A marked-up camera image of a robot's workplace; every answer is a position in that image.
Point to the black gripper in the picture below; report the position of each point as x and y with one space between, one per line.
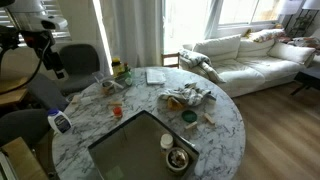
41 42

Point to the small red lid container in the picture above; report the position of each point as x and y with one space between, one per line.
117 112

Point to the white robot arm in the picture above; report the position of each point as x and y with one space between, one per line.
32 22

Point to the yellow lid vitamin bottle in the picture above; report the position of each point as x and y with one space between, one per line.
116 66

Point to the white lid jar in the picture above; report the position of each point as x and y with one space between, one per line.
166 142

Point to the green round lid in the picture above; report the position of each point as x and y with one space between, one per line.
189 116

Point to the grey office chair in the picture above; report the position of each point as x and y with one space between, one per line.
80 62

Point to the glass cup with spoon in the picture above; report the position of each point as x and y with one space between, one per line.
108 88

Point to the white bottle blue cap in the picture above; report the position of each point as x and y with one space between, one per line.
58 121

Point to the green glass bottle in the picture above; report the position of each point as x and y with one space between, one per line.
127 71

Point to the white folded paper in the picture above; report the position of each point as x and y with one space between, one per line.
155 77

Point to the wooden chair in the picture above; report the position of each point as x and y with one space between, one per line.
170 60

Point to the dark flat package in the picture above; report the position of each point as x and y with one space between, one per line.
132 151

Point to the orange object under cloth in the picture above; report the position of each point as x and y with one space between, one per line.
174 104

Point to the grey blanket on sofa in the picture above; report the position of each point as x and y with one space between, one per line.
199 64

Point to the striped grey cloth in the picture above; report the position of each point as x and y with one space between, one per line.
190 94

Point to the wooden block small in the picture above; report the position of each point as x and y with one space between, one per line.
191 125

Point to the bowl with food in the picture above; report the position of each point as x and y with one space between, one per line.
177 159

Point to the white sofa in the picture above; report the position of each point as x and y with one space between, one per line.
248 66

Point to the floral pillow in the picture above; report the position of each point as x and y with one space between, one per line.
266 34

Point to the dark coffee table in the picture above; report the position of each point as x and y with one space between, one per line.
309 77

